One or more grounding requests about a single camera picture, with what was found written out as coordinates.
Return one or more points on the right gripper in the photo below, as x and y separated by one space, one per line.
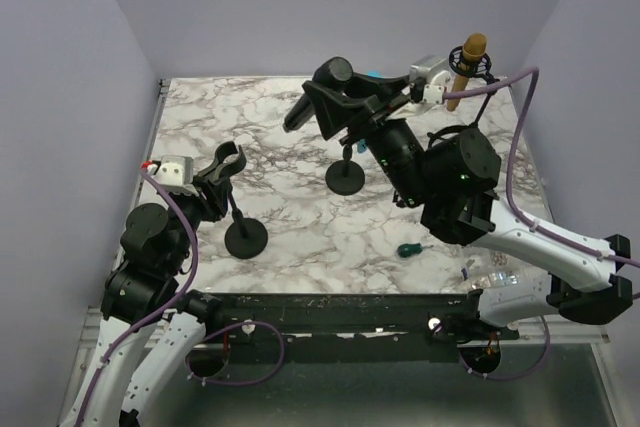
335 112

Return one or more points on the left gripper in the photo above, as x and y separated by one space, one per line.
214 196

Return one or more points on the blue microphone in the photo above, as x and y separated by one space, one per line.
362 146

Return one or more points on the black round-base stand with clip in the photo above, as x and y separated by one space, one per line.
345 177

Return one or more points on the black microphone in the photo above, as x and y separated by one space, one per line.
302 111

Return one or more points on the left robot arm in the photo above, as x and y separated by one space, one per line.
150 315

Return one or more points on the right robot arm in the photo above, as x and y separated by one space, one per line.
453 181

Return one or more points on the gold microphone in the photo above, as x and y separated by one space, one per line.
466 59

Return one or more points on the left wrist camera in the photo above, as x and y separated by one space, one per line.
173 172

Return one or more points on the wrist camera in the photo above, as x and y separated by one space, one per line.
428 80
173 172

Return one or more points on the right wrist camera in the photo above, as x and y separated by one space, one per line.
428 80

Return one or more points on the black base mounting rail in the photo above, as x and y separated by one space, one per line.
339 328

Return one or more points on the green handled screwdriver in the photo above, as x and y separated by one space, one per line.
408 250

